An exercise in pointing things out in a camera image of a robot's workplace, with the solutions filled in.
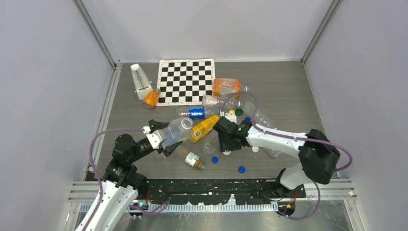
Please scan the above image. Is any tall clear juice bottle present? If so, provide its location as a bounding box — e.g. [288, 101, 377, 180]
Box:
[162, 117, 193, 149]

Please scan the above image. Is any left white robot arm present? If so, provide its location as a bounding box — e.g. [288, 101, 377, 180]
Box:
[77, 117, 193, 231]

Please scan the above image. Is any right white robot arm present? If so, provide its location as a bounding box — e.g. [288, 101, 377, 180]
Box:
[213, 116, 340, 198]

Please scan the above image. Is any clear bottle near right arm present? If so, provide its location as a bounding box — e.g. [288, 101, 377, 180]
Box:
[242, 102, 283, 158]

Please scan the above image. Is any clear crumpled plastic bottle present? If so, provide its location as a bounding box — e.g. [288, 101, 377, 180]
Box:
[202, 131, 220, 155]

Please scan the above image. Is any green bottle cap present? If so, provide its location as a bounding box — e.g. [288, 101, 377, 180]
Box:
[235, 108, 243, 116]

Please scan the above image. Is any brown coffee bottle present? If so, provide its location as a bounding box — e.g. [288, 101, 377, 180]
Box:
[174, 145, 205, 170]

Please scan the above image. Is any small orange bottle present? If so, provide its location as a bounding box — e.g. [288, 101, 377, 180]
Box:
[142, 89, 161, 109]

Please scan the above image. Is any yellow label bottle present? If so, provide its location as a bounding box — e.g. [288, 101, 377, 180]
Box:
[190, 115, 220, 143]

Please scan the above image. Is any clear bottle behind Pepsi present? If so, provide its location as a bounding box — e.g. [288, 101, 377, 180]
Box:
[202, 95, 243, 110]

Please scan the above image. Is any blue Pepsi label bottle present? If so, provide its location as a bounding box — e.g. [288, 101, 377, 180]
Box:
[176, 106, 221, 120]

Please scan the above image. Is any orange label wide bottle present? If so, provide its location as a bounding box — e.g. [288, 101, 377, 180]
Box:
[212, 78, 249, 99]

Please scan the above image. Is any white metronome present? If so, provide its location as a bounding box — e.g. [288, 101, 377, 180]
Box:
[130, 64, 153, 100]

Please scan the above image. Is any black white checkerboard mat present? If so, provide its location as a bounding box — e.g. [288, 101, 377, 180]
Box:
[156, 58, 216, 106]

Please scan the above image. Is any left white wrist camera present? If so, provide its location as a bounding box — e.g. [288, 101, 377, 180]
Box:
[142, 126, 166, 149]

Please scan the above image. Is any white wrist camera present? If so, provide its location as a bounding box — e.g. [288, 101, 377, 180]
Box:
[142, 126, 166, 149]
[220, 112, 237, 124]

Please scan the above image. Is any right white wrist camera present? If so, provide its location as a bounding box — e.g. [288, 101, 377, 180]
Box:
[220, 112, 237, 124]

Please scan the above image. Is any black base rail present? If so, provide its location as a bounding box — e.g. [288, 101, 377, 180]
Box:
[136, 178, 306, 205]

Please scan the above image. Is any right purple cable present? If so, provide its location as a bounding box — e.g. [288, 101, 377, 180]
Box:
[220, 91, 354, 173]

